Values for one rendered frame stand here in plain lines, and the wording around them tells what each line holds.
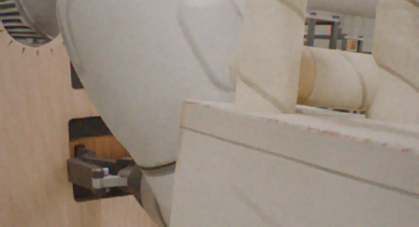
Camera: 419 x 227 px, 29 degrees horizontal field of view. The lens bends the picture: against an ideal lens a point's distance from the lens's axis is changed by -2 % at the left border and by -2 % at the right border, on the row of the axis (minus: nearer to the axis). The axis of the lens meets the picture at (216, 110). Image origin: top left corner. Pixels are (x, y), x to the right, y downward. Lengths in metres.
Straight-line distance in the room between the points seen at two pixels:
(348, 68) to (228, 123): 0.08
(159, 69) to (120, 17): 0.05
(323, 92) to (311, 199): 0.12
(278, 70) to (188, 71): 0.20
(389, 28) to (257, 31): 0.08
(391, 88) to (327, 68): 0.04
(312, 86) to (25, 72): 0.57
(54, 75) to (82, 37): 0.36
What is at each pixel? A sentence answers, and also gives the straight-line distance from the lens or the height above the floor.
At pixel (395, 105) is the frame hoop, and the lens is 0.46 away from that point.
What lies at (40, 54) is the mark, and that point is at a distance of 0.96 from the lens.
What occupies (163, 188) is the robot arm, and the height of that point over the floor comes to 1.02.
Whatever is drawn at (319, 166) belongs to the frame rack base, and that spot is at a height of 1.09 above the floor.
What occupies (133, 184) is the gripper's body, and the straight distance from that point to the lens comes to 0.82.
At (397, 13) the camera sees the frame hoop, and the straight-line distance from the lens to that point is 0.46.
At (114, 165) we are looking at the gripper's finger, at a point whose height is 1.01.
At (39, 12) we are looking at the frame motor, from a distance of 1.28.
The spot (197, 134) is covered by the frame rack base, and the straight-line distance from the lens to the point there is 0.44.
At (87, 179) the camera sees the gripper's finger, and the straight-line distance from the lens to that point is 0.87.
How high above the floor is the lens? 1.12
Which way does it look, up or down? 3 degrees down
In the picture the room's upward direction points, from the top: 6 degrees clockwise
